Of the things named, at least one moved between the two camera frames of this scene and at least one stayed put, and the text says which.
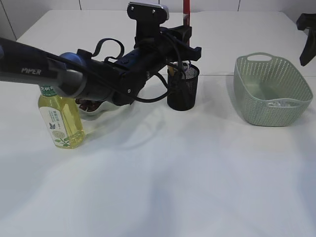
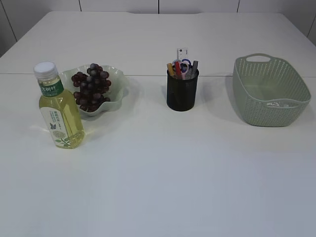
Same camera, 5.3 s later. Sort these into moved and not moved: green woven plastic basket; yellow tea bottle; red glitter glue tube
Moved: red glitter glue tube
Not moved: green woven plastic basket; yellow tea bottle
